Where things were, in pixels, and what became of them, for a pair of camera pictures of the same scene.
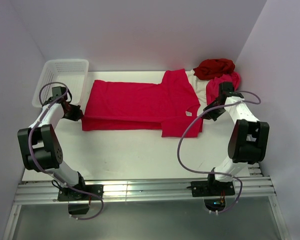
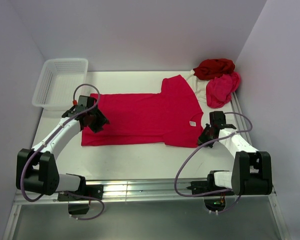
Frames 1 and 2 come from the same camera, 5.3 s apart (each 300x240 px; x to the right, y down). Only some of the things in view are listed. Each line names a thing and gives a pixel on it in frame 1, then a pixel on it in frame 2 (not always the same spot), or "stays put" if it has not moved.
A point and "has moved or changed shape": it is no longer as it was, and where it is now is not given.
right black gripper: [210, 114] -> [202, 139]
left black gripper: [78, 113] -> [102, 120]
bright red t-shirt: [170, 106] has moved or changed shape
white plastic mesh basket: [73, 73] stays put
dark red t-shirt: [210, 69] stays put
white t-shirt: [199, 86] stays put
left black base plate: [68, 194] stays put
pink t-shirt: [212, 88] stays put
